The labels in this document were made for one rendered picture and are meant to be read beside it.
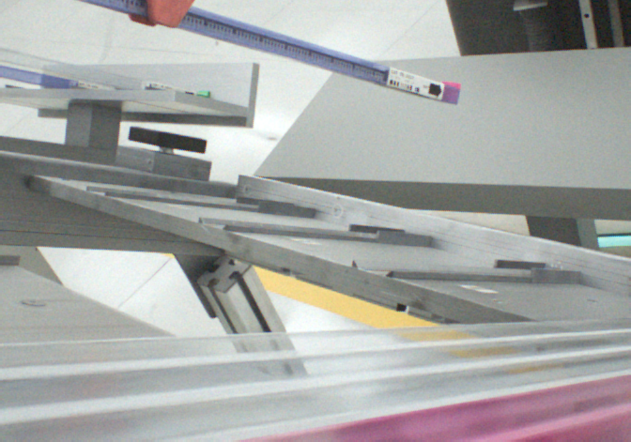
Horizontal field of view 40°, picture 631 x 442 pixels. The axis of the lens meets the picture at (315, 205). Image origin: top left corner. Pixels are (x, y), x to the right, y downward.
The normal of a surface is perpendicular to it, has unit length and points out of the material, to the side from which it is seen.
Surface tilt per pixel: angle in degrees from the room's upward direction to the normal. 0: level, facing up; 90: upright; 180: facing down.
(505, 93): 0
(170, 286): 0
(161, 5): 97
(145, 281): 0
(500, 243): 46
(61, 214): 90
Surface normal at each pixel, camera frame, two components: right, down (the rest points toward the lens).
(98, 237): 0.73, 0.17
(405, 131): -0.33, -0.76
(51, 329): 0.18, -0.98
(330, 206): -0.66, -0.08
